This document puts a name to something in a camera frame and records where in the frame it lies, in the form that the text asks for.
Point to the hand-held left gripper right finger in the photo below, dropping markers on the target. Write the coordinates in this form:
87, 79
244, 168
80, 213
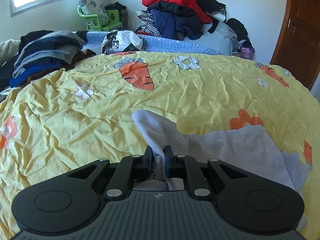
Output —
168, 162

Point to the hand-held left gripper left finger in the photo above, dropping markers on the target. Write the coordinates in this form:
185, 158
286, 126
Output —
148, 161

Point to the lavender knit sweater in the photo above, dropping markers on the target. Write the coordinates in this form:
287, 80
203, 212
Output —
237, 150

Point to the stack of folded dark clothes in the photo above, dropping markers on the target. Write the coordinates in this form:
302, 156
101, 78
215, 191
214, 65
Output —
45, 52

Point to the yellow carrot-print blanket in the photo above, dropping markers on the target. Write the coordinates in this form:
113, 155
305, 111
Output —
200, 92

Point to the blue quilted bedspread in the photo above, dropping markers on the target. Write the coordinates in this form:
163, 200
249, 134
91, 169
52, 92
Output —
162, 43

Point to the white plastic bag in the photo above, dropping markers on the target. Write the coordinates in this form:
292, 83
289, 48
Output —
122, 40

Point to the clear bedding bag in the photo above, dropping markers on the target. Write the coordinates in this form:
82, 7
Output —
215, 40

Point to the purple bag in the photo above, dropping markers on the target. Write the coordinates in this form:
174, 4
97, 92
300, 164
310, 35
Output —
247, 53

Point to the houndstooth cloth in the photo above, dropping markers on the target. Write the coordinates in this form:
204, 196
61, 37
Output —
147, 23

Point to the navy jacket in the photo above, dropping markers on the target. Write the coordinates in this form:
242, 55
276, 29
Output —
165, 22

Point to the green plastic chair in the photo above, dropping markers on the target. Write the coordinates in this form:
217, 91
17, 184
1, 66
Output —
92, 24

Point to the black garment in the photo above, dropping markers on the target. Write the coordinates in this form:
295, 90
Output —
240, 30

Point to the dark bag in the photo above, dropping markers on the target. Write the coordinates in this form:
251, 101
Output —
117, 6

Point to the floral white pillow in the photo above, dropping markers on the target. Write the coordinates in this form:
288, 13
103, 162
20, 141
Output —
92, 5

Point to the white quilt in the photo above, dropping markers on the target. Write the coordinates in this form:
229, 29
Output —
8, 51

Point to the brown wooden door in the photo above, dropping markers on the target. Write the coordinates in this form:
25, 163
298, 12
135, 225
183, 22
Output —
300, 30

